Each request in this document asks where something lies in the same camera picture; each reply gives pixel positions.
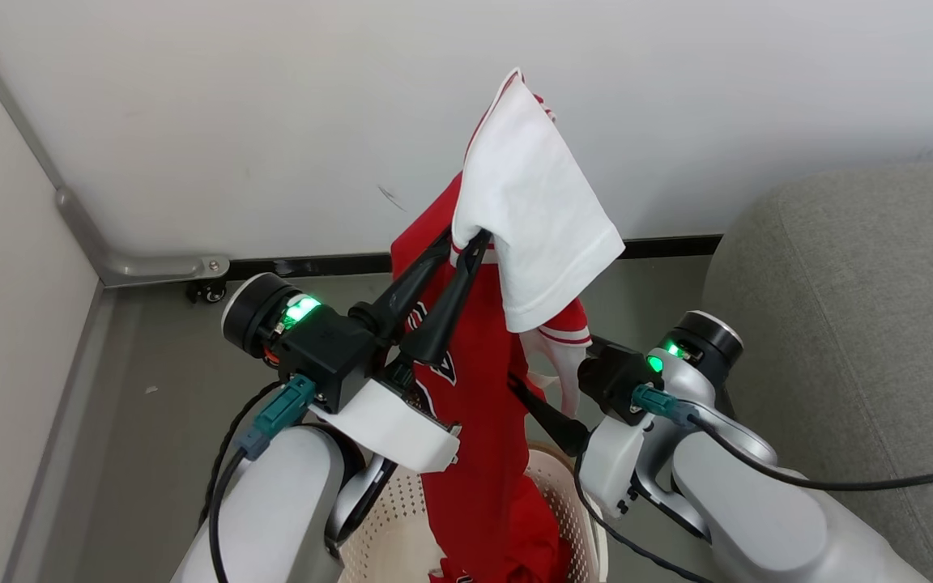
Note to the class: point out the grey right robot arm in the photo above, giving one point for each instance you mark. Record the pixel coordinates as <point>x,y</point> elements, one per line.
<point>758,518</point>

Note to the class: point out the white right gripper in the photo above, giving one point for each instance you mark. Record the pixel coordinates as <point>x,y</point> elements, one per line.
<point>612,461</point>

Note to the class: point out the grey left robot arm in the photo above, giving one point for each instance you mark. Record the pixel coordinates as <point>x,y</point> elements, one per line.
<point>280,502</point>

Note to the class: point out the grey fabric sofa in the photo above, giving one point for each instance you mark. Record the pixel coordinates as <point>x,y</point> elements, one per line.
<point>863,324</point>

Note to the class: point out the grey metal partition frame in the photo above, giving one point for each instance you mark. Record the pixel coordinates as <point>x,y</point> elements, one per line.
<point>142,267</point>

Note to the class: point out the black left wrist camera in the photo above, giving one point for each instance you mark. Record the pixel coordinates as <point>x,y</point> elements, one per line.
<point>329,352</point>

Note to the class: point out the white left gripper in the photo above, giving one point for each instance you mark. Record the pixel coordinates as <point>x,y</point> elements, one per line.
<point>394,429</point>

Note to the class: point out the cream perforated laundry basket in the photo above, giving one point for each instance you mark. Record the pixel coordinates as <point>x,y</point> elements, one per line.
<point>394,534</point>

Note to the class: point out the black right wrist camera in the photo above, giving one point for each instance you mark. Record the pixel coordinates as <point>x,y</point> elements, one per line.
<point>616,380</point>

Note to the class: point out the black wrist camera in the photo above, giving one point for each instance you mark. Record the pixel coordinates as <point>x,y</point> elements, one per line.
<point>329,352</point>
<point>616,380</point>

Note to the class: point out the small black caster wheel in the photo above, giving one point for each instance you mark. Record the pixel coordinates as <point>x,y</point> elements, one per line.
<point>209,291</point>

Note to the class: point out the red and white jersey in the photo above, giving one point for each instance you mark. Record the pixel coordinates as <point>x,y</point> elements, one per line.
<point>483,405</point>

